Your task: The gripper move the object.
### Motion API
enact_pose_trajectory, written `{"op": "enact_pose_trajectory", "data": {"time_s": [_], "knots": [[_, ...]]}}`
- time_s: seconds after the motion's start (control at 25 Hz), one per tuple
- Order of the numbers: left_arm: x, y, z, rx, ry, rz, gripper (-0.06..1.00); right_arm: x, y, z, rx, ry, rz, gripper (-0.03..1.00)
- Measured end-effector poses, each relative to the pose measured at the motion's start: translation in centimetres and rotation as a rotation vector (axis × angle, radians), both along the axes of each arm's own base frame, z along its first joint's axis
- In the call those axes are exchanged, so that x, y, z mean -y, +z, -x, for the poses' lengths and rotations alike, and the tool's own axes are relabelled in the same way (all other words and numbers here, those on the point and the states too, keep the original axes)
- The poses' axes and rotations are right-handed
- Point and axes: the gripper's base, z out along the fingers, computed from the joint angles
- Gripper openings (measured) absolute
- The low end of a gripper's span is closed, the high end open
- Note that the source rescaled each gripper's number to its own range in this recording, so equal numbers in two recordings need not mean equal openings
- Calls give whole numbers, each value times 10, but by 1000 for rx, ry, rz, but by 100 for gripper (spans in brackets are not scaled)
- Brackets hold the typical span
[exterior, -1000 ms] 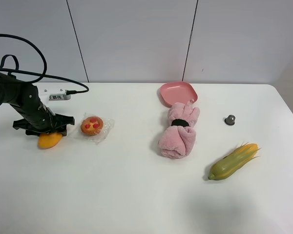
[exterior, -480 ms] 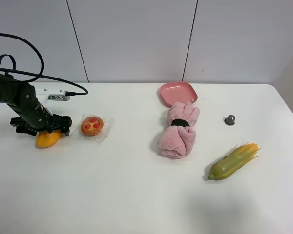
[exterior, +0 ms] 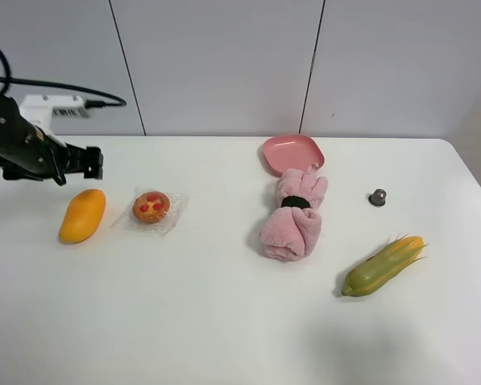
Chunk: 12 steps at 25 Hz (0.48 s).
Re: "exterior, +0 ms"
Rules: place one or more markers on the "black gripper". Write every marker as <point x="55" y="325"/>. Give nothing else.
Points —
<point x="26" y="153"/>

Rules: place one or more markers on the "yellow mango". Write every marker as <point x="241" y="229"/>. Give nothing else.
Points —
<point x="83" y="216"/>

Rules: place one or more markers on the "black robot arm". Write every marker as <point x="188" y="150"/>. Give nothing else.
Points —
<point x="29" y="150"/>

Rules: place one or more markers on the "fruit tart in plastic wrap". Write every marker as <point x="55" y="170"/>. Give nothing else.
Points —
<point x="152" y="211"/>

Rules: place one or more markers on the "pink square plate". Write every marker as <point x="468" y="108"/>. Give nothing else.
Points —
<point x="297" y="151"/>

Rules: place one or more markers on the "pink rolled towel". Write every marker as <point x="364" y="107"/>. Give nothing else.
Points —
<point x="292" y="230"/>

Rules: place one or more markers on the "small grey metal cap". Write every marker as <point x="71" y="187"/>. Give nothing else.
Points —
<point x="378" y="197"/>

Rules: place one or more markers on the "green yellow corn cob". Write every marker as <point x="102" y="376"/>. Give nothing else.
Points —
<point x="373" y="273"/>

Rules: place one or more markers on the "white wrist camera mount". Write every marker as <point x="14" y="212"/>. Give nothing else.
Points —
<point x="39" y="110"/>

